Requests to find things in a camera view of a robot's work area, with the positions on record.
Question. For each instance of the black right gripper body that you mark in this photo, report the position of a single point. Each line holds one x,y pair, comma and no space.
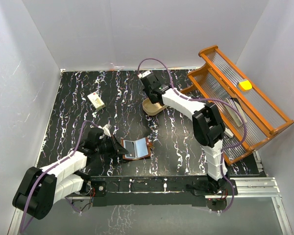
149,93

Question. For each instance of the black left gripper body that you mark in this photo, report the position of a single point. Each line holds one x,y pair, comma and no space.
105,147

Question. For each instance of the orange leather card holder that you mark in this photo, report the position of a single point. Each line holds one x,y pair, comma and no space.
143,148

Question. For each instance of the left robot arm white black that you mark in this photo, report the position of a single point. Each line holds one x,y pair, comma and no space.
40,188

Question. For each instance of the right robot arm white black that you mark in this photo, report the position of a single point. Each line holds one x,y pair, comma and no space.
208,126

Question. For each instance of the beige oval plastic tray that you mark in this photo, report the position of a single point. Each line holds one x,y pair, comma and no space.
152,109

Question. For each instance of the white staples box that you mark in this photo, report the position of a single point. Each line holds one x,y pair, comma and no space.
96,101

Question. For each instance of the large grey black stapler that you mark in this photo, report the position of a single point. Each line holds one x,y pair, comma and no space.
235,110

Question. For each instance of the small white stapler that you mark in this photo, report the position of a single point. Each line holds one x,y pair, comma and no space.
229,133

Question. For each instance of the yellow sticky note block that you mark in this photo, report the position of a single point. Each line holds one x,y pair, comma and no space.
245,85

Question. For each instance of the orange wooden tiered rack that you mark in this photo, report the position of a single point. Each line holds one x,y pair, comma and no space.
248,110

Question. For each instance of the black base rail with mounts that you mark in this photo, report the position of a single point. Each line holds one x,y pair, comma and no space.
156,190

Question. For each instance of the aluminium frame profile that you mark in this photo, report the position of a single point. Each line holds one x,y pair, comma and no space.
248,187

